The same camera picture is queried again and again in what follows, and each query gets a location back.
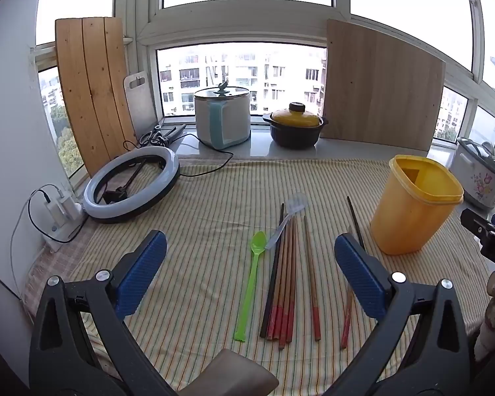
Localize clear plastic spoon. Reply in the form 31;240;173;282
265;193;309;250

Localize floral white rice cooker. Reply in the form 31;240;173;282
449;136;495;211

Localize wooden slat board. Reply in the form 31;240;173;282
55;16;139;178

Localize white ring light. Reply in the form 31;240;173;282
83;145;181;224

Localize green plastic spoon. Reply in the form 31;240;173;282
234;231;268;342

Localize white charger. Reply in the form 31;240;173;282
45;187;81;227

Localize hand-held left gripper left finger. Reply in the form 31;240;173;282
29;230;178;396

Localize white pot with teal handle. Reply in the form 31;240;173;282
194;82;252;150

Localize scissors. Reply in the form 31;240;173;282
139;130;161;148

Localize black cable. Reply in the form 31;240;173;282
123;139;234;177

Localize white window frame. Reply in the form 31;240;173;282
27;0;495;182

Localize black chopstick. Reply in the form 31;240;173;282
260;203;285;338
346;196;366;252

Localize yellow plastic container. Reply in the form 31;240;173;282
370;154;465;255

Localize white cable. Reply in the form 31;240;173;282
9;205;46;303

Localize striped table cloth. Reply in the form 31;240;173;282
25;159;491;396

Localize light wooden board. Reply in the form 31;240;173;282
321;18;446;152

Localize white power strip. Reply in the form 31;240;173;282
41;212;89;252

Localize black casserole with yellow lid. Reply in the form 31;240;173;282
263;102;329;149

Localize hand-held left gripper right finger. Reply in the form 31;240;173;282
322;233;477;396

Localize grey cutting board with handle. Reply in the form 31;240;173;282
123;71;159;141

